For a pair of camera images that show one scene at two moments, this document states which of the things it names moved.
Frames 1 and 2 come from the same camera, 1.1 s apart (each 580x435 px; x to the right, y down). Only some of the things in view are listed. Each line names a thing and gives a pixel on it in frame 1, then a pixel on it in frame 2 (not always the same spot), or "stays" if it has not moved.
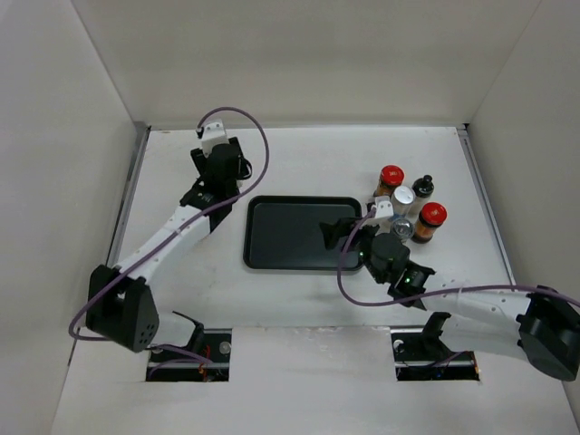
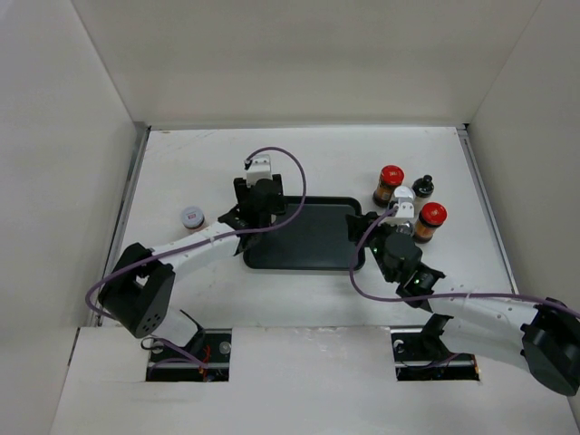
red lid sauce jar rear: [391, 176] stays
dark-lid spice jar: [402, 228] stays
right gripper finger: [336, 234] to [358, 226]
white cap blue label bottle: [401, 199] stays
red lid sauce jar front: [431, 216] stays
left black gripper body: [201, 159] to [243, 190]
